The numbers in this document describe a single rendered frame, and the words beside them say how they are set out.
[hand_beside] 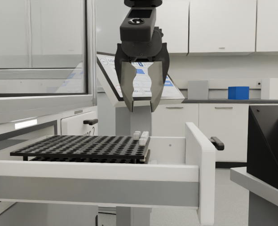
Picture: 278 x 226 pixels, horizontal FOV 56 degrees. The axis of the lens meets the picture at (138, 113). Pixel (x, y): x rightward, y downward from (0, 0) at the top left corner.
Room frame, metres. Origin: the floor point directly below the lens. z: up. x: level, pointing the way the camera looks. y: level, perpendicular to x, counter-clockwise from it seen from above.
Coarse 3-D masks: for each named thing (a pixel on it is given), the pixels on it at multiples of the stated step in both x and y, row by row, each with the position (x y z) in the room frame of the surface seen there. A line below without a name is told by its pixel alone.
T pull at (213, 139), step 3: (213, 138) 0.49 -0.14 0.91; (216, 138) 0.49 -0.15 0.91; (210, 141) 0.47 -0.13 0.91; (213, 141) 0.47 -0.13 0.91; (216, 141) 0.46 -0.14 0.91; (219, 141) 0.46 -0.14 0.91; (213, 144) 0.46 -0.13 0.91; (216, 144) 0.45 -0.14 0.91; (219, 144) 0.44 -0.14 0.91; (222, 144) 0.44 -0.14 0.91; (216, 147) 0.45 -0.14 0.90; (219, 147) 0.44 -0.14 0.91; (222, 147) 0.44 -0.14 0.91; (219, 150) 0.44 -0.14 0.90; (222, 150) 0.44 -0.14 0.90
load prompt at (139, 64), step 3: (105, 57) 1.30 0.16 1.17; (108, 57) 1.32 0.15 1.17; (111, 57) 1.34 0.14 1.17; (108, 60) 1.30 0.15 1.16; (111, 60) 1.32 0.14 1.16; (114, 60) 1.34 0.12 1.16; (111, 63) 1.30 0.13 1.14; (114, 63) 1.32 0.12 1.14; (132, 63) 1.42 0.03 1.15; (135, 63) 1.44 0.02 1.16; (138, 63) 1.46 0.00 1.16; (141, 63) 1.48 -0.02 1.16; (144, 63) 1.50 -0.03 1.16; (135, 66) 1.42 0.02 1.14; (138, 66) 1.44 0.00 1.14; (141, 66) 1.46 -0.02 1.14; (144, 66) 1.48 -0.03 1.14; (147, 66) 1.50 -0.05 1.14
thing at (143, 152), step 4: (148, 140) 0.53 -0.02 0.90; (148, 144) 0.51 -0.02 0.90; (136, 148) 0.45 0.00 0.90; (140, 148) 0.46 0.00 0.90; (144, 148) 0.46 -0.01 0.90; (136, 152) 0.43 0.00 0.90; (140, 152) 0.43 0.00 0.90; (144, 152) 0.42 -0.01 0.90; (132, 156) 0.40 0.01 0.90; (136, 156) 0.40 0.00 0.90; (140, 156) 0.40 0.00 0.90; (144, 156) 0.41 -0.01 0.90
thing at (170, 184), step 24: (24, 144) 0.53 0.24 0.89; (168, 144) 0.60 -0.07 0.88; (0, 168) 0.39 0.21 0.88; (24, 168) 0.38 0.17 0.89; (48, 168) 0.38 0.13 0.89; (72, 168) 0.37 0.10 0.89; (96, 168) 0.37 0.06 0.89; (120, 168) 0.37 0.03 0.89; (144, 168) 0.36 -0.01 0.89; (168, 168) 0.36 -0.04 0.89; (192, 168) 0.36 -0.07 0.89; (0, 192) 0.38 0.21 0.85; (24, 192) 0.38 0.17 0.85; (48, 192) 0.38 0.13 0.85; (72, 192) 0.37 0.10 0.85; (96, 192) 0.37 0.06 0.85; (120, 192) 0.37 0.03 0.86; (144, 192) 0.36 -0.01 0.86; (168, 192) 0.36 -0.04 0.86; (192, 192) 0.36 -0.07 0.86
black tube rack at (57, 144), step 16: (32, 144) 0.49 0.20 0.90; (48, 144) 0.49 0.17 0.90; (64, 144) 0.49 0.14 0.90; (80, 144) 0.49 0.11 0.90; (96, 144) 0.50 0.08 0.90; (112, 144) 0.49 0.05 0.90; (128, 144) 0.49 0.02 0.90; (32, 160) 0.49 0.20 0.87; (48, 160) 0.48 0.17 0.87; (64, 160) 0.49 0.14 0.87; (80, 160) 0.43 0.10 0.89; (96, 160) 0.48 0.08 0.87; (112, 160) 0.49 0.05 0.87; (128, 160) 0.48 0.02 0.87
